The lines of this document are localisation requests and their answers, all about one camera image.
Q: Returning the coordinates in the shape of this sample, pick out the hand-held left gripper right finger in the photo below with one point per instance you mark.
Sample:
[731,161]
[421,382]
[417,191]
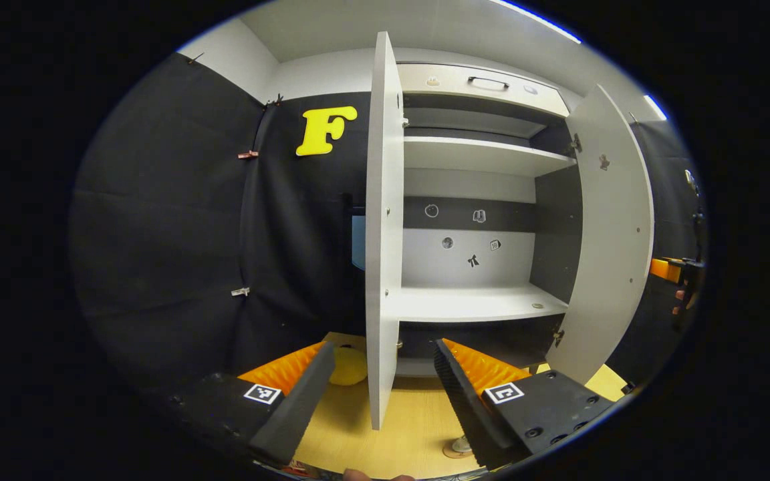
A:
[465,407]

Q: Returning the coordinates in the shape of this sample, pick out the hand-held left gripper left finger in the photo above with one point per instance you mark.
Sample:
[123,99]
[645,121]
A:
[298,407]

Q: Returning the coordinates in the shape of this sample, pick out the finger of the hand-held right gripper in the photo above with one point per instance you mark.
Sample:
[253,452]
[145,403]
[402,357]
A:
[664,269]

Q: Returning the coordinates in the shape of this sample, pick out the white bottle with green label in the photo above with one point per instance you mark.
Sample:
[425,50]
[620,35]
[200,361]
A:
[462,443]

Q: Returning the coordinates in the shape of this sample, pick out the round wooden coaster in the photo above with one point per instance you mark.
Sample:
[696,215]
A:
[452,455]

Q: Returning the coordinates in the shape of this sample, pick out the white cabinet door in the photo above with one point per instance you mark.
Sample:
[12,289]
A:
[383,234]
[609,234]

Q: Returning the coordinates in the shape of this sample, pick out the white and grey cabinet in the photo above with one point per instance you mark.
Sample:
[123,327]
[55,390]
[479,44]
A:
[478,157]

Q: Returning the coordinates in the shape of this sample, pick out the white cabinet drawer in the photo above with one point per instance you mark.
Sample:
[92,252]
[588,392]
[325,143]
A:
[452,80]

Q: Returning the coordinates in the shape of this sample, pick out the yellow object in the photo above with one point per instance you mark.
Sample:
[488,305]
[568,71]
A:
[351,367]

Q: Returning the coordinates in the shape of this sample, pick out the small black object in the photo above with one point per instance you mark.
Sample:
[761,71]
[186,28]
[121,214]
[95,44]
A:
[628,387]

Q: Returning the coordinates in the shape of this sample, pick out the silver clip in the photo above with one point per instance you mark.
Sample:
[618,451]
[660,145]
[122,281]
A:
[240,292]

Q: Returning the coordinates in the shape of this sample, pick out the short ceiling light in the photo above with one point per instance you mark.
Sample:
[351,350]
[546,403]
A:
[656,107]

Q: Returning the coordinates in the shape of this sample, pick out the black backdrop cloth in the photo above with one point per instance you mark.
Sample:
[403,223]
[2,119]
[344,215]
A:
[158,234]

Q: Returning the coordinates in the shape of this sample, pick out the red clip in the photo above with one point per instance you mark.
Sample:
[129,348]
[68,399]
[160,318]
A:
[248,155]

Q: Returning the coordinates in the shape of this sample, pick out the black clip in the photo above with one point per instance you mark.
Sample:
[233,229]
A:
[276,100]

